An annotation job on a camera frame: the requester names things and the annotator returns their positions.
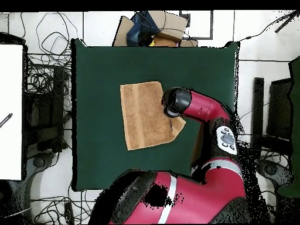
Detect black stand base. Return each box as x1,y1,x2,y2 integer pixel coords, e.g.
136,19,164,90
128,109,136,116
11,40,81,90
255,158,295,188
26,152,57,174

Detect dark green table cloth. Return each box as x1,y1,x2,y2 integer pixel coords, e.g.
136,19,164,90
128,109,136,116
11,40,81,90
70,38,240,192

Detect brown cardboard box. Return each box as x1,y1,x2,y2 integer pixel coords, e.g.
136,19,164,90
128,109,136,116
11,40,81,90
147,10,189,43

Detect black power adapter cable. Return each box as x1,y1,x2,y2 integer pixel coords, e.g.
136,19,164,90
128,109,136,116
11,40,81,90
235,10,298,42

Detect black chair frame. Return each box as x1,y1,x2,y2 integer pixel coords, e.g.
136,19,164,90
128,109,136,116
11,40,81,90
250,77,294,160

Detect flat brown cardboard sheet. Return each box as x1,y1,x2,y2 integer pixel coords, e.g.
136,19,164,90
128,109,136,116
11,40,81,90
112,15,135,47

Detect blue jeans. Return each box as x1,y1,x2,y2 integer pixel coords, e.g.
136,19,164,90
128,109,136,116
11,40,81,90
126,11,161,47

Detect white panel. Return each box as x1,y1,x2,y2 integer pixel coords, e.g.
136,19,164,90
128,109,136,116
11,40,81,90
0,43,24,181

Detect black equipment rack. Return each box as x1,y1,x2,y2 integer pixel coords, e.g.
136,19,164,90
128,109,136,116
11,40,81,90
24,65,69,153

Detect black rod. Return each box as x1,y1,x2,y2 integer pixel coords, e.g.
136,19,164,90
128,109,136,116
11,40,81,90
274,10,300,33

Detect striped black strap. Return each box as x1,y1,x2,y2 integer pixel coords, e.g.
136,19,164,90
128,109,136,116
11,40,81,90
0,112,13,128

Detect tangle of black cables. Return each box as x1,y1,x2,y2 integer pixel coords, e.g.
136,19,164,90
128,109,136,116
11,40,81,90
26,11,78,113

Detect grey square floor frame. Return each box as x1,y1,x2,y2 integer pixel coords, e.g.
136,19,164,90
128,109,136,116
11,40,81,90
179,10,214,40

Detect orange terry towel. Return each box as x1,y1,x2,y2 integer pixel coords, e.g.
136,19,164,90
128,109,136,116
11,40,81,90
120,81,187,151

